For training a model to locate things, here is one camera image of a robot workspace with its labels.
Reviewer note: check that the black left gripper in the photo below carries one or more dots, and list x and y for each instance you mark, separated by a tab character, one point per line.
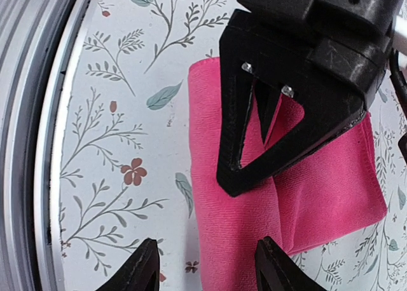
352	39

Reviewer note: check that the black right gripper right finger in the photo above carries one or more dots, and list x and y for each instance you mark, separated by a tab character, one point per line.
275	271

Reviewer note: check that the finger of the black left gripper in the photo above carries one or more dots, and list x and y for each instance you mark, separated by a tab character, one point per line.
257	61

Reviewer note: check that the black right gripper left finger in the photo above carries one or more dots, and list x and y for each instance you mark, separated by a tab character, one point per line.
140	272

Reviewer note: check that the pink towel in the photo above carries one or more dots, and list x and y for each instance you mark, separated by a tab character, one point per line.
330	194

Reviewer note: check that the floral patterned table mat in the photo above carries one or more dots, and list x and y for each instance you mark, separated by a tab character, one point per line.
125	168

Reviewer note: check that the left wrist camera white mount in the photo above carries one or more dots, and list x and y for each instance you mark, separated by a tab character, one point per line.
399	43

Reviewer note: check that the aluminium front rail base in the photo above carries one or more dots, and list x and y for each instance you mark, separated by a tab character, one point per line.
40	47

